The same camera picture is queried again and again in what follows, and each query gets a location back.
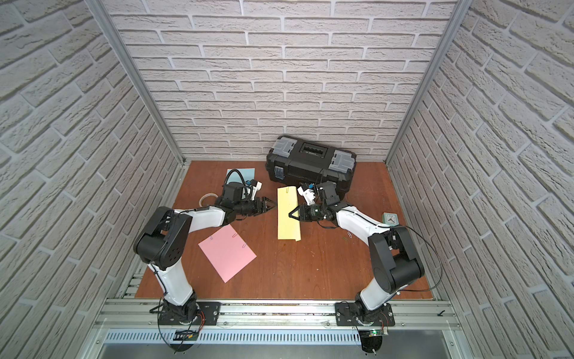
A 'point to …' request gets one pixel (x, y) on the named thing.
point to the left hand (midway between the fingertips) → (276, 204)
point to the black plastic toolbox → (297, 161)
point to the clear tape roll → (200, 200)
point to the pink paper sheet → (227, 252)
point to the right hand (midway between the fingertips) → (294, 214)
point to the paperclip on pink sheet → (243, 245)
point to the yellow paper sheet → (288, 227)
